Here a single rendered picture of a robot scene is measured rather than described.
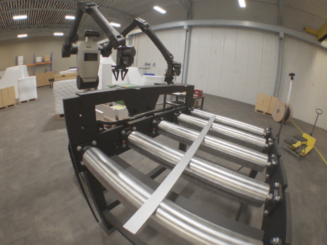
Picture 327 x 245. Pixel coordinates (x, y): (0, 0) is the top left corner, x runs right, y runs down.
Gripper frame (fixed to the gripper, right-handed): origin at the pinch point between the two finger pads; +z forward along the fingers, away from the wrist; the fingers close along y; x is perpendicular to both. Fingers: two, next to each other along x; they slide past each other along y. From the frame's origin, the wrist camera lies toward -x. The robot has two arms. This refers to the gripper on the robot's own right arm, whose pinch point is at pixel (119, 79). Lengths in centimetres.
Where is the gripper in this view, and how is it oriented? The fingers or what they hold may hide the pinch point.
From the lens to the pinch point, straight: 91.4
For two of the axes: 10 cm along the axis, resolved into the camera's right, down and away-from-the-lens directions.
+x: -8.0, -2.7, 5.4
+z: -0.8, 9.3, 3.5
